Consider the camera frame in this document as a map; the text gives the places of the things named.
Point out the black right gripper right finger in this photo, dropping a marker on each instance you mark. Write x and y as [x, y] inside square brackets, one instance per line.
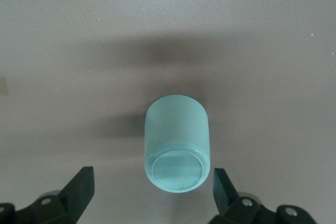
[225, 197]

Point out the mint green plastic cup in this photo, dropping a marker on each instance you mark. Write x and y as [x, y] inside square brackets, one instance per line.
[177, 134]

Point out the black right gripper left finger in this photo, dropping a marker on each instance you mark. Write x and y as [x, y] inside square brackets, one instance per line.
[76, 197]

